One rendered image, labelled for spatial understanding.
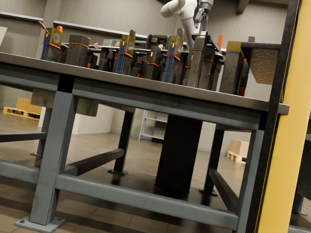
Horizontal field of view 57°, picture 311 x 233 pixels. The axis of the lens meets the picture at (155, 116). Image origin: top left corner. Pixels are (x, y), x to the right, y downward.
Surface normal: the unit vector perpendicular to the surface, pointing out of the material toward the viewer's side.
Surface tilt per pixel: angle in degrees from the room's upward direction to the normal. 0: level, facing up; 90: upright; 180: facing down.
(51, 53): 90
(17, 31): 90
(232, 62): 90
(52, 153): 90
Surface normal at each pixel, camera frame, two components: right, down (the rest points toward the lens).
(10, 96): -0.10, -0.04
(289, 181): -0.42, -0.10
